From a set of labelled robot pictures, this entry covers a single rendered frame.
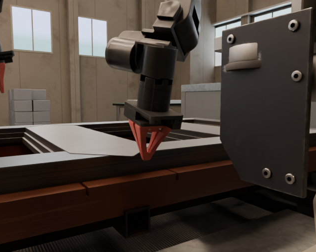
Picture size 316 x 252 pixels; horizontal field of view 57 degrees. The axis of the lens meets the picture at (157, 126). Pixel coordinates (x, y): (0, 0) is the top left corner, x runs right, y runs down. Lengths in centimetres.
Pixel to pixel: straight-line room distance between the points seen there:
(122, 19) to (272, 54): 1081
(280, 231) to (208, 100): 98
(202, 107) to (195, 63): 968
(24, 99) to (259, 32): 724
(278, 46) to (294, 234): 51
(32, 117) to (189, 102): 608
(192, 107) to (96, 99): 870
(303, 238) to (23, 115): 706
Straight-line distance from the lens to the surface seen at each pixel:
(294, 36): 29
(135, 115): 50
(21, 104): 744
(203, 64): 1152
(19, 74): 966
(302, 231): 75
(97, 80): 1031
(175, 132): 103
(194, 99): 166
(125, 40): 53
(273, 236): 70
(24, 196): 49
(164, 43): 49
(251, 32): 31
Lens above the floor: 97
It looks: 5 degrees down
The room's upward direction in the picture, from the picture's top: straight up
